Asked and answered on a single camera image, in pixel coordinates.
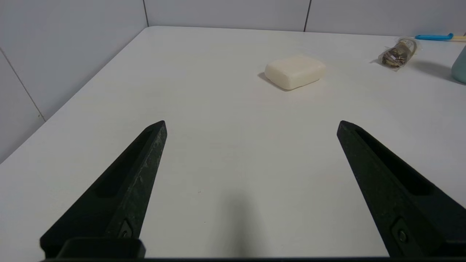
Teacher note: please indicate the clear plastic snack packet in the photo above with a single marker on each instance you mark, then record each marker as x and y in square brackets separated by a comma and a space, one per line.
[397, 54]

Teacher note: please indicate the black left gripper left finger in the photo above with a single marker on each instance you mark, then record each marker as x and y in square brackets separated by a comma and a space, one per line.
[120, 196]

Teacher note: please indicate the cream white soap bar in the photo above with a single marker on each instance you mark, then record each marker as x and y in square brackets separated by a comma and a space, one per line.
[295, 71]

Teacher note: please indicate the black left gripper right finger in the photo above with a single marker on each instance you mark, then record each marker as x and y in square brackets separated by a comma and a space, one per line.
[397, 203]

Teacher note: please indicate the teal plastic cup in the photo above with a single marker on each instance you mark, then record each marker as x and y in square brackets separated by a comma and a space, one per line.
[460, 67]

